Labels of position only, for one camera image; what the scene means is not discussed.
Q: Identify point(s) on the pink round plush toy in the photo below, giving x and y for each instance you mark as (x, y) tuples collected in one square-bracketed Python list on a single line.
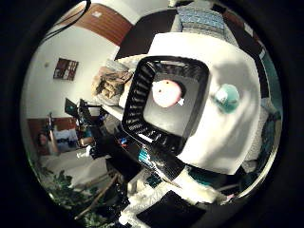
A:
[(166, 93)]

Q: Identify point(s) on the black slatted plastic basket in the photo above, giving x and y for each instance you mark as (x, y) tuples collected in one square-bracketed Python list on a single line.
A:
[(164, 122)]

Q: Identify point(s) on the white teal storage crate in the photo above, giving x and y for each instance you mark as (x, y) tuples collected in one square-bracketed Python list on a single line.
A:
[(144, 156)]

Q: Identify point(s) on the black tripod equipment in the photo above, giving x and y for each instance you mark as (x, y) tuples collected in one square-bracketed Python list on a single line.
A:
[(85, 120)]

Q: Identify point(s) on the teal round plush toy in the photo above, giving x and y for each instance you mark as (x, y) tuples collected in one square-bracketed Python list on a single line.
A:
[(228, 98)]

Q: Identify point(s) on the grey patterned cushion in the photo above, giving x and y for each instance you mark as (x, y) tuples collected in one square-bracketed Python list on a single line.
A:
[(258, 133)]

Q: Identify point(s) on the blue patterned cushion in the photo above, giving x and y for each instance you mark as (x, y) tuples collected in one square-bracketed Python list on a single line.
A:
[(202, 19)]

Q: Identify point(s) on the seated person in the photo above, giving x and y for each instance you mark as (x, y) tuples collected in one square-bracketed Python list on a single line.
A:
[(43, 142)]

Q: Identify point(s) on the white ceiling vent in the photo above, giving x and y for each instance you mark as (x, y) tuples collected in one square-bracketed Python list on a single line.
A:
[(97, 14)]

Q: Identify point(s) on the green leafy plant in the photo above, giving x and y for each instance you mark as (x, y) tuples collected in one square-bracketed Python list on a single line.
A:
[(63, 186)]

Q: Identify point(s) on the dark framed wall picture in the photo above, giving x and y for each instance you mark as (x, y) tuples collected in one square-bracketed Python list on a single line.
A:
[(66, 69)]

